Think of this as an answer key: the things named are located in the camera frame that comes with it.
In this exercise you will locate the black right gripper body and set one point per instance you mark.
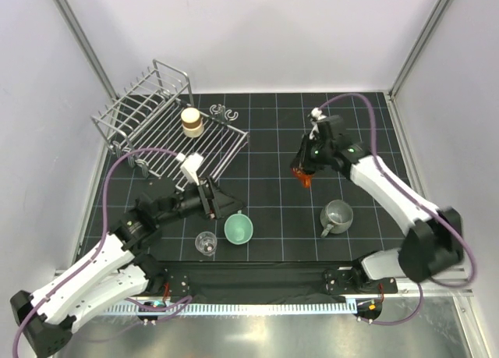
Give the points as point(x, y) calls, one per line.
point(314, 154)

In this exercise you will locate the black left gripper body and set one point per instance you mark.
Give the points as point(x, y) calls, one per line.
point(194, 200)

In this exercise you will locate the orange glazed ceramic mug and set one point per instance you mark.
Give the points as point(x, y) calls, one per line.
point(304, 177)

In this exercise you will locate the cream cup with cork band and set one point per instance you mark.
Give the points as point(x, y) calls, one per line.
point(192, 122)

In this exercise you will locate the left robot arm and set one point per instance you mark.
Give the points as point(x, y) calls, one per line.
point(119, 266)

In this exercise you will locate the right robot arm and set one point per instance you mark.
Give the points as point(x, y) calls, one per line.
point(433, 238)

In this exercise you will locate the grey metal dish rack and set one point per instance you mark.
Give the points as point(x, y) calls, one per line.
point(148, 115)

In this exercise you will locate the grey rack hook back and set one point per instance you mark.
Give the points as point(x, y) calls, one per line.
point(223, 114)

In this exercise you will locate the mint green mug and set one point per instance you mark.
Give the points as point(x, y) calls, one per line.
point(238, 229)

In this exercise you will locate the small clear glass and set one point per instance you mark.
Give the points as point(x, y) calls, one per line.
point(206, 243)

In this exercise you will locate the grey ceramic mug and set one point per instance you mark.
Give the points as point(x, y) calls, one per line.
point(335, 218)

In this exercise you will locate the black grid mat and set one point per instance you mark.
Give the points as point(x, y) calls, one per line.
point(285, 215)

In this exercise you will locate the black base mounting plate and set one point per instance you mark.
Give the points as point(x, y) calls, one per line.
point(268, 283)

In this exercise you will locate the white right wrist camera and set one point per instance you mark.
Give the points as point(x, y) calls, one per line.
point(315, 116)

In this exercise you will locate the white slotted cable duct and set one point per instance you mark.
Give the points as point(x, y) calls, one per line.
point(198, 309)

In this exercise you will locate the aluminium frame post right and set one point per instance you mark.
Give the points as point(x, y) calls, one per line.
point(436, 15)

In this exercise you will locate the aluminium frame post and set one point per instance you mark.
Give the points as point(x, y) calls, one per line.
point(67, 13)
point(436, 15)

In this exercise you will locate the aluminium frame post left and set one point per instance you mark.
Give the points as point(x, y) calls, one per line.
point(67, 13)

